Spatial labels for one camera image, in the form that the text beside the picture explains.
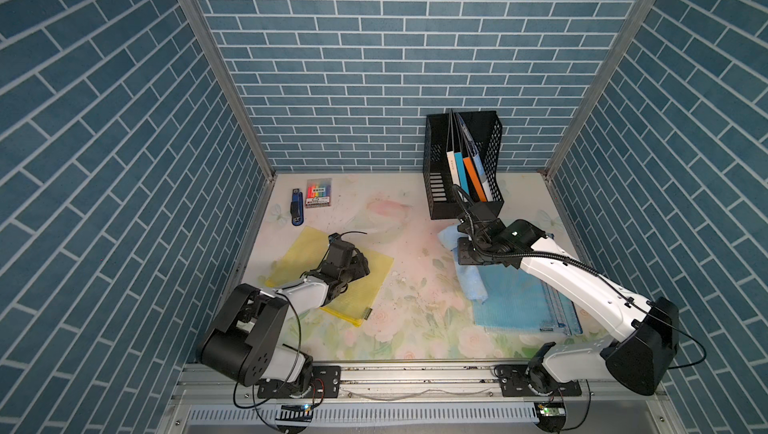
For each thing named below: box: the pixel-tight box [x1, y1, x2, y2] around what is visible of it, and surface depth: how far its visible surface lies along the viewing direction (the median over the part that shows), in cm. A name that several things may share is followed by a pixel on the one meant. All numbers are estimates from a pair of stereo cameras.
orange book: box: [463, 156, 487, 202], surface depth 95 cm
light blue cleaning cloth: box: [437, 225, 489, 304], surface depth 75 cm
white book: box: [446, 151, 465, 201], surface depth 93 cm
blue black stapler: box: [290, 188, 304, 226], surface depth 107 cm
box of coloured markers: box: [305, 178, 332, 208], surface depth 114 cm
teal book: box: [454, 152, 470, 195], surface depth 93 cm
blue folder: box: [455, 112, 493, 202], surface depth 97 cm
